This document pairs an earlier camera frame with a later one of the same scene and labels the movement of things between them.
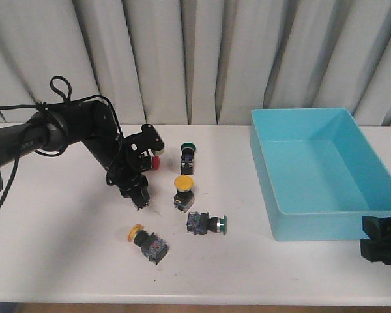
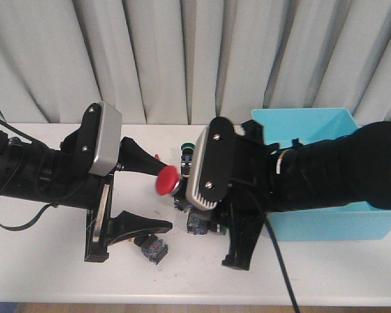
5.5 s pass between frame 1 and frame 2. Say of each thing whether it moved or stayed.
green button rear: stayed
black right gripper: moved
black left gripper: moved
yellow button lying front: stayed
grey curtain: stayed
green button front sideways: stayed
